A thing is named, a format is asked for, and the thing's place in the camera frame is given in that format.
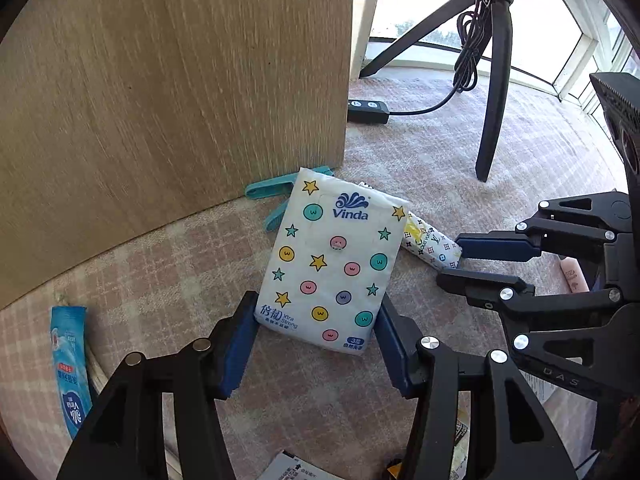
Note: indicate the light wooden board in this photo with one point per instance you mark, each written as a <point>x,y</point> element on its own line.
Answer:
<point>150,110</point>

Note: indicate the black power strip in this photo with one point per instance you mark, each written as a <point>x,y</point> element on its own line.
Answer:
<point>367,111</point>

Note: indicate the peach cosmetic tube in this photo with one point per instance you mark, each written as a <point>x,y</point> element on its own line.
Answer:
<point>575,275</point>

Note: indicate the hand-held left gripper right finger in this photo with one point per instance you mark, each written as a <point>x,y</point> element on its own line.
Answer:
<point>395,355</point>

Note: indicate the black tripod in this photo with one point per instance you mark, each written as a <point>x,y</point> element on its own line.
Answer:
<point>497,85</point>

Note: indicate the small patterned white packet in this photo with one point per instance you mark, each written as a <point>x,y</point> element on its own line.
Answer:
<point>432,245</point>

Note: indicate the teal plastic clothespin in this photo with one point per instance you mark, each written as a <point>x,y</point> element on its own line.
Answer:
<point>267,187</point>

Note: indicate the white window frame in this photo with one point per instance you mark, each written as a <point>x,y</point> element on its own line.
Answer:
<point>362,10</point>

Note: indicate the blue wet wipe packet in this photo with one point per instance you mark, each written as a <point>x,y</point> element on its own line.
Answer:
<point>70,370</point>

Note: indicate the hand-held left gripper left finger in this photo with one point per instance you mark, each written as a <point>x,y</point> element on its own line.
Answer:
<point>235,355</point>

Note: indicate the white star-print tissue pack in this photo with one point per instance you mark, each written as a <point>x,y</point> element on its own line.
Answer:
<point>330,260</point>

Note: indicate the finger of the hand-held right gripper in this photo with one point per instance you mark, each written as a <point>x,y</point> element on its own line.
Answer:
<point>475,285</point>
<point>495,247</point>

